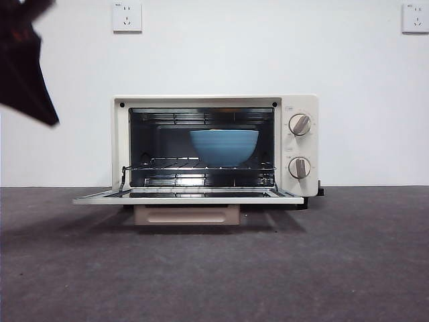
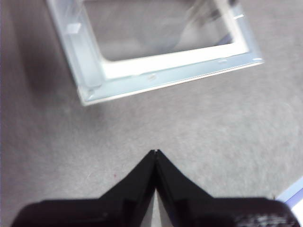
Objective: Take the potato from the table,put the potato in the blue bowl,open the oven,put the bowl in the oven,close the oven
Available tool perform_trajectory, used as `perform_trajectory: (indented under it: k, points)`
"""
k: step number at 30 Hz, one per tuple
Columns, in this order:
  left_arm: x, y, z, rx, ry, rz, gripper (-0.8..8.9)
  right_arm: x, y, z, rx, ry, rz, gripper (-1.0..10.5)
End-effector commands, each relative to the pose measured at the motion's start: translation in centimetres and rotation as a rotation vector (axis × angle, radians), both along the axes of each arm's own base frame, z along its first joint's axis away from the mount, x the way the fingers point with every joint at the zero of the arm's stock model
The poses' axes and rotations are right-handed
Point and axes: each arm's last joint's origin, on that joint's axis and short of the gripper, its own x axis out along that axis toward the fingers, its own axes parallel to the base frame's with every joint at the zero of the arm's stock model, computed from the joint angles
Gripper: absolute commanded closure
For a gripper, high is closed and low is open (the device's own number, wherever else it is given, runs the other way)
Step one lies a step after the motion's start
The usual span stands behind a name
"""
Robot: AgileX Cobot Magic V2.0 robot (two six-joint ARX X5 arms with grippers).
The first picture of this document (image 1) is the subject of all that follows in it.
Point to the cream Toshiba toaster oven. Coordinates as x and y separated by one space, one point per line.
300 147

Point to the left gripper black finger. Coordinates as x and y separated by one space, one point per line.
37 70
16 80

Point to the blue ribbed bowl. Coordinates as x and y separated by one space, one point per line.
224 147

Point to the black oven foot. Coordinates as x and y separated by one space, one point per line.
302 207

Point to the white wall socket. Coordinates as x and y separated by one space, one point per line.
127 17
416 18

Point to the cream oven knob beige grip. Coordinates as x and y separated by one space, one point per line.
300 167
300 124

